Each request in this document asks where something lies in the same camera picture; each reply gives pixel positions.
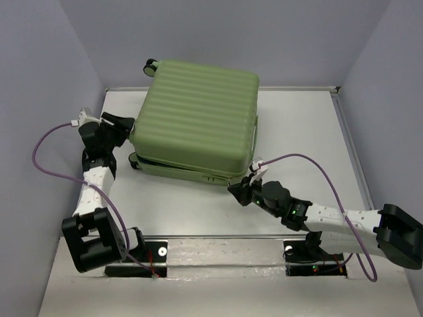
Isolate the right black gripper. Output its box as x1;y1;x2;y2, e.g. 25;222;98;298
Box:
227;173;281;219

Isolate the green hard-shell suitcase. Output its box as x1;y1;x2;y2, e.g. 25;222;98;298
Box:
128;59;259;186

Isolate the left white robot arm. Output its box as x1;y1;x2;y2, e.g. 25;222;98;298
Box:
61;108;146;273

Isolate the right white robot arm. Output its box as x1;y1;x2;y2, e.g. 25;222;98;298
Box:
227;177;422;270

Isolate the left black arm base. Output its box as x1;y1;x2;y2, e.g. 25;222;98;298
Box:
104;227;169;278

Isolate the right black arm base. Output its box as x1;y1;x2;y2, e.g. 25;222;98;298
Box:
282;232;348;277

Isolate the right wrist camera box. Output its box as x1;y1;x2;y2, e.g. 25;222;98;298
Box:
249;158;268;184

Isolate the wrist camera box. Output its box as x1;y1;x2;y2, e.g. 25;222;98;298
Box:
249;158;268;184
73;108;101;127

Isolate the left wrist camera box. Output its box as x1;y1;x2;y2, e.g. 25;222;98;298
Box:
73;108;101;127

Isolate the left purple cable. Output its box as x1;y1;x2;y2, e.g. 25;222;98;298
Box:
32;121;156;273

